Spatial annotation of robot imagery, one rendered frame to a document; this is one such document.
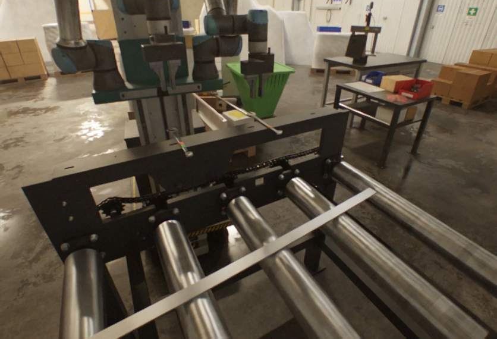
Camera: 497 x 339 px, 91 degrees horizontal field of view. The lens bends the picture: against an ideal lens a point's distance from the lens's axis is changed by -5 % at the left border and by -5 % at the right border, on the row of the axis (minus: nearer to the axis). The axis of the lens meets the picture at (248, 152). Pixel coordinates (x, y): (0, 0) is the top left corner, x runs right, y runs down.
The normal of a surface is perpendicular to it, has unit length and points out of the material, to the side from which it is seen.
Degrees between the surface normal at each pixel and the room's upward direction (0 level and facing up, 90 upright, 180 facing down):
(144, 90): 90
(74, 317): 3
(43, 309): 0
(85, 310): 26
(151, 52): 90
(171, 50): 90
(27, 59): 90
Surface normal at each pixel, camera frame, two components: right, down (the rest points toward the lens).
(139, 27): 0.37, 0.46
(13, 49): 0.56, 0.41
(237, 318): 0.00, -0.87
